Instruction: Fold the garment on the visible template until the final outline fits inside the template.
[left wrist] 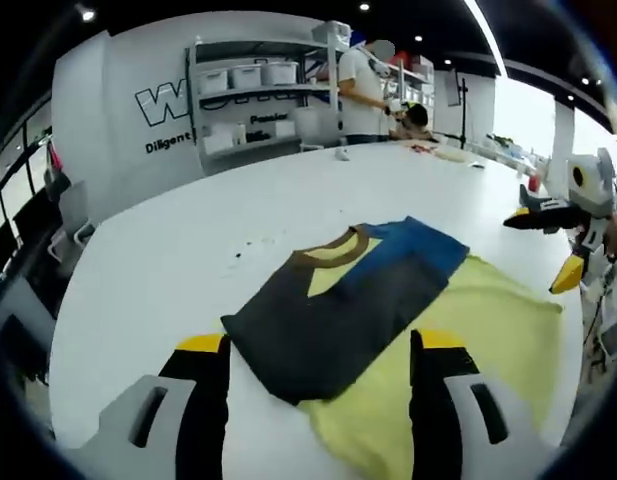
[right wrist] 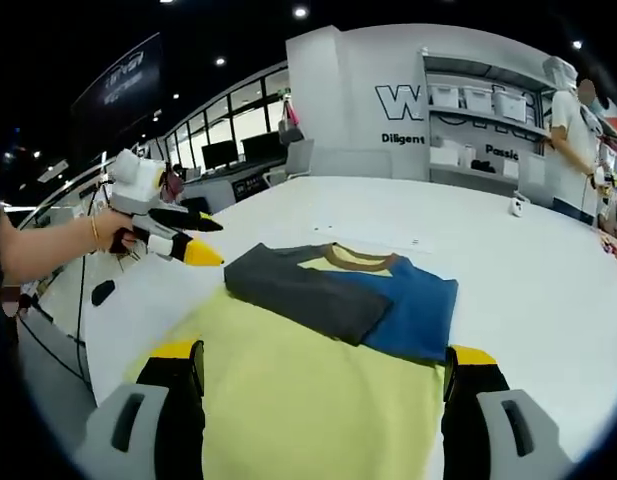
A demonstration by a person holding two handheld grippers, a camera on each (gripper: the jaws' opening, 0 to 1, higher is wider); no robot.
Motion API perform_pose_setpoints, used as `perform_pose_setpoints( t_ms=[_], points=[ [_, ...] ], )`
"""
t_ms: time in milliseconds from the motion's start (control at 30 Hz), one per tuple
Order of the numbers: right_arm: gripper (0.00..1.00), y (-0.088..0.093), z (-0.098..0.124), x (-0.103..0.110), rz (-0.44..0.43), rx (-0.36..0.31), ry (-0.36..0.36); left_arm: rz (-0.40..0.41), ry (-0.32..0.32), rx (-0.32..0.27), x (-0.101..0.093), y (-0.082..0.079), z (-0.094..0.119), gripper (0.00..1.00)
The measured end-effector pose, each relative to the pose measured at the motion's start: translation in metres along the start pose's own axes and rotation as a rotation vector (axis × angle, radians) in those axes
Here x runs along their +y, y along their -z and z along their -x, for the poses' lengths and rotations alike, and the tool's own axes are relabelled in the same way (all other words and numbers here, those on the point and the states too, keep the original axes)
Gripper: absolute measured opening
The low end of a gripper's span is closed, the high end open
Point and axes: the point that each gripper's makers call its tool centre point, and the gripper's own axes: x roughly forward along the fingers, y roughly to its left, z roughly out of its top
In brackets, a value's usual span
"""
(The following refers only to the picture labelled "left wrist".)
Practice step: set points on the cream cloth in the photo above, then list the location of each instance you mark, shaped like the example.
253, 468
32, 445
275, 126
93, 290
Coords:
452, 155

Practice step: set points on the row of white storage bins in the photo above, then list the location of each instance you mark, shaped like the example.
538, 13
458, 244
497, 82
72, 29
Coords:
245, 76

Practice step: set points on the pink hanging garment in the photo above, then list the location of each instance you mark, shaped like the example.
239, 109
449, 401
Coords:
54, 157

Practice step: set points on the white office chair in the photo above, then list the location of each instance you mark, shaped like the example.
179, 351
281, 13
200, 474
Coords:
73, 220

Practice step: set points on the small white device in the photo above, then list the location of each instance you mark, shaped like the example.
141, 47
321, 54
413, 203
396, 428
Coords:
343, 154

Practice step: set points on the grey metal shelving rack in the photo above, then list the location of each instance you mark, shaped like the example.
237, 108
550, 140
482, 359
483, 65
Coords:
253, 110

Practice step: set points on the black tripod stand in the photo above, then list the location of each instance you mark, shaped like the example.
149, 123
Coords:
464, 115

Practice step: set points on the black monitor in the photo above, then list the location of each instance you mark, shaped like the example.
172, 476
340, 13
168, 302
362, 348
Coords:
30, 217

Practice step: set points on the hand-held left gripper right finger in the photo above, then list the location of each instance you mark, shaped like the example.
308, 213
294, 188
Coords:
438, 415

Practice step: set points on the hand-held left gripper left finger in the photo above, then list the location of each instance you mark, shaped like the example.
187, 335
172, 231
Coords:
198, 410

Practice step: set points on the yellow blue grey garment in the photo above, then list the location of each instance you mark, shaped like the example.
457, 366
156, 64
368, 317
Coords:
338, 330

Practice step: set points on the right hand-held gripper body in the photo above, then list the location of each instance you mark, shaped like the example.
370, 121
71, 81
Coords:
595, 185

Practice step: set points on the red object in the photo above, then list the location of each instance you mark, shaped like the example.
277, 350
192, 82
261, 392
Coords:
536, 184

